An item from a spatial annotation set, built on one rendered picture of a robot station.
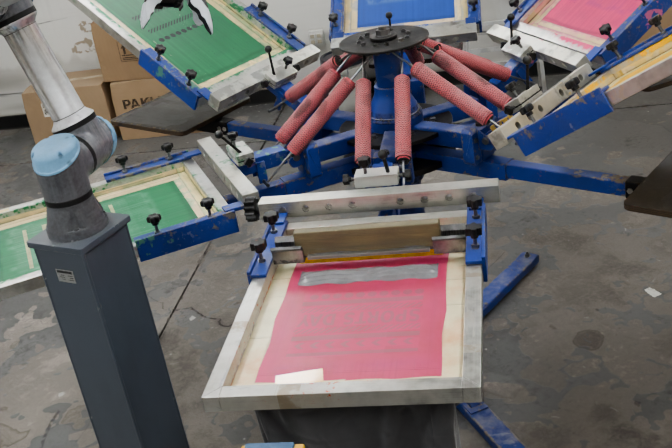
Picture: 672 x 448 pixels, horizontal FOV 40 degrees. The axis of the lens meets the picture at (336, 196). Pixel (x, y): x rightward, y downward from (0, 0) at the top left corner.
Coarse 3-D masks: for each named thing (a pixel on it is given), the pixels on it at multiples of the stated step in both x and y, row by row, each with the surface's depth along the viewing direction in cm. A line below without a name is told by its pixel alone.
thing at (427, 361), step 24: (384, 264) 241; (408, 264) 239; (384, 288) 231; (408, 288) 229; (432, 288) 227; (432, 312) 217; (432, 336) 209; (360, 360) 204; (384, 360) 203; (408, 360) 202; (432, 360) 200
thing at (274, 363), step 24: (312, 264) 247; (336, 264) 245; (360, 264) 243; (288, 288) 238; (312, 288) 236; (336, 288) 234; (360, 288) 232; (288, 312) 227; (288, 336) 218; (264, 360) 210; (288, 360) 209; (312, 360) 207; (336, 360) 206
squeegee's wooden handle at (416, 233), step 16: (368, 224) 240; (384, 224) 239; (400, 224) 237; (416, 224) 236; (432, 224) 236; (304, 240) 243; (320, 240) 242; (336, 240) 241; (352, 240) 241; (368, 240) 240; (384, 240) 239; (400, 240) 239; (416, 240) 238; (304, 256) 245
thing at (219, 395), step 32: (288, 224) 263; (320, 224) 260; (352, 224) 257; (256, 288) 233; (480, 288) 217; (256, 320) 226; (480, 320) 205; (224, 352) 209; (480, 352) 194; (224, 384) 199; (288, 384) 195; (320, 384) 193; (352, 384) 191; (384, 384) 190; (416, 384) 188; (448, 384) 186; (480, 384) 185
